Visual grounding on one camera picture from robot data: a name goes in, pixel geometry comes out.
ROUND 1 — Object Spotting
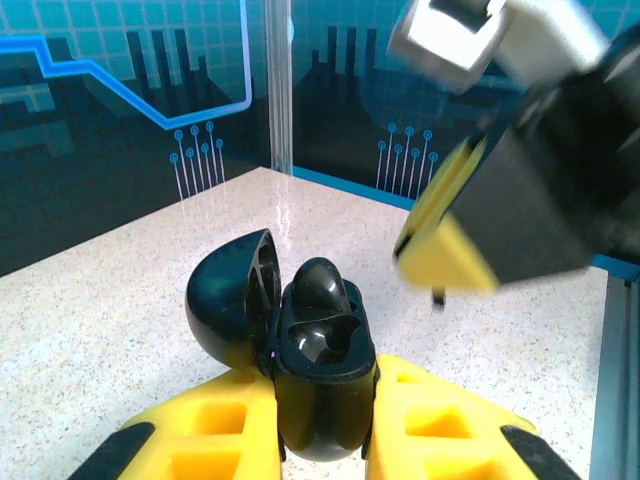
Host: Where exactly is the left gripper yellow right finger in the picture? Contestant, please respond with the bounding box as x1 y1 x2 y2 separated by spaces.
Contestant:
364 353 585 480

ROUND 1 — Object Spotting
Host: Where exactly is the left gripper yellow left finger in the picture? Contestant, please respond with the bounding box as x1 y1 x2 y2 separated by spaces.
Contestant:
74 369 285 480

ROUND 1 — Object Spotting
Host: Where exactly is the black earbud charging case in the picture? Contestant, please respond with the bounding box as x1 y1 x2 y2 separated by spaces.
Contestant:
184 228 382 464

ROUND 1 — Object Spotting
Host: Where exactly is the black wireless earbud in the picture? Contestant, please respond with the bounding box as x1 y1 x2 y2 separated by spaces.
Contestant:
288 256 352 317

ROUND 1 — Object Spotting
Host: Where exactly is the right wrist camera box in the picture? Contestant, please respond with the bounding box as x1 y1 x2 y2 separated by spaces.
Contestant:
387 0 612 96

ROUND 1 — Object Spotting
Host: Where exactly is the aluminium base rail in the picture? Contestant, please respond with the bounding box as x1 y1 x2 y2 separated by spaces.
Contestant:
591 272 640 480

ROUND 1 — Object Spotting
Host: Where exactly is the aluminium frame post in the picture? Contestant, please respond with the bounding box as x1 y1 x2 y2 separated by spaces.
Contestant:
263 0 295 175

